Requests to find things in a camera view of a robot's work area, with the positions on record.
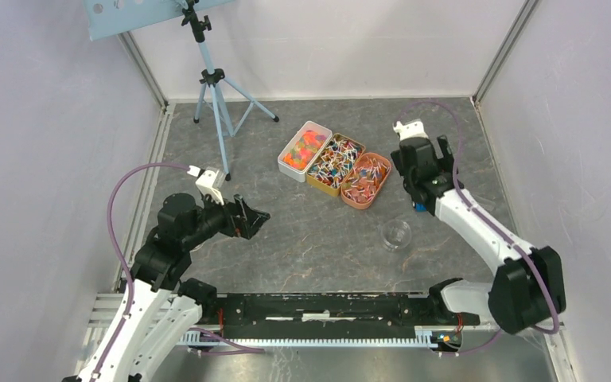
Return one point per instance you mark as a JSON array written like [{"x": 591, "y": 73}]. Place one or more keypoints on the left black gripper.
[{"x": 238, "y": 225}]

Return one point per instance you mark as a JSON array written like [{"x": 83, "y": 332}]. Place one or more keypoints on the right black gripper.
[{"x": 446, "y": 165}]

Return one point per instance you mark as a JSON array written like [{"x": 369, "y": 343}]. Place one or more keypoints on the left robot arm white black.
[{"x": 158, "y": 307}]

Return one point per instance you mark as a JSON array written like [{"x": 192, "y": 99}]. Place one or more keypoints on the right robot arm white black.
[{"x": 527, "y": 289}]

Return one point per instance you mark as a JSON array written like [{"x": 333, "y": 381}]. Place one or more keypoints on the blue toy brick car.
[{"x": 419, "y": 207}]

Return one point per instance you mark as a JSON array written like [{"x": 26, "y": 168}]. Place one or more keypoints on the pink tin of lollipops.
[{"x": 367, "y": 177}]

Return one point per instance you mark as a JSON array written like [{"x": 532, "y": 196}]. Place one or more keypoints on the yellow tin of lollipops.
[{"x": 334, "y": 163}]

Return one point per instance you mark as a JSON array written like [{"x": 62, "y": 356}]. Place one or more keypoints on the white tin of gummies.
[{"x": 302, "y": 150}]

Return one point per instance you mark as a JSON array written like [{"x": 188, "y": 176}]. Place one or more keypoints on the light blue tripod stand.
[{"x": 211, "y": 94}]

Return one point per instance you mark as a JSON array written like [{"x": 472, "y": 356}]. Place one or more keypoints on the light blue perforated plate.
[{"x": 108, "y": 18}]

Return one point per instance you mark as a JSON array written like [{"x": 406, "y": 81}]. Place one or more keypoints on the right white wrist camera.
[{"x": 412, "y": 129}]

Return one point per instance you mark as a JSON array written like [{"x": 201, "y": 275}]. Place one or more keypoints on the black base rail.
[{"x": 344, "y": 316}]

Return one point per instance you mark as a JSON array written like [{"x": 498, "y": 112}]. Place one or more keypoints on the white toothed cable duct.
[{"x": 423, "y": 339}]

